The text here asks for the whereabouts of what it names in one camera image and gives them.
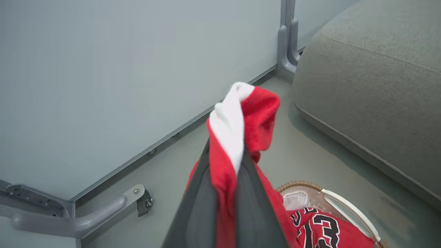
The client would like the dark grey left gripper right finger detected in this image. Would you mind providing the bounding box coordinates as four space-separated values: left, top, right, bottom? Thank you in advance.
236 148 288 248

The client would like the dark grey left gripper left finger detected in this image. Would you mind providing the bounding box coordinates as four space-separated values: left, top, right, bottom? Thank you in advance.
162 141 218 248

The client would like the red number 23 basketball jersey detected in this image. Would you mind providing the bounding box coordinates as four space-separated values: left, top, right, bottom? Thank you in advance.
184 85 375 248

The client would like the white laundry basket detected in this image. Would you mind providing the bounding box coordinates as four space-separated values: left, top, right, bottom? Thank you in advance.
277 181 388 248

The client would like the white plastic bag liner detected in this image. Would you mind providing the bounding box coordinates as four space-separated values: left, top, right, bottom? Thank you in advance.
283 191 312 211

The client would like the black caster wheel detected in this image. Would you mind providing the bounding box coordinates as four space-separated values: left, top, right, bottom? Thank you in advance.
137 189 154 217

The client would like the grey curved partition foot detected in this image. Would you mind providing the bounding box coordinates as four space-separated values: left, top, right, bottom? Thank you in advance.
10 184 146 239

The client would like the grey short partition foot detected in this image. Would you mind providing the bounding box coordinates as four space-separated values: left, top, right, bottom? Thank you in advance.
277 25 297 75

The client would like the grey fabric sofa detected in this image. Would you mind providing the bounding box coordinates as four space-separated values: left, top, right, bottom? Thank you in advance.
292 0 441 211

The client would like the grey partition corner post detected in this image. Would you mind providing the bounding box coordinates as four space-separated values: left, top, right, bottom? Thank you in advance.
0 179 75 221

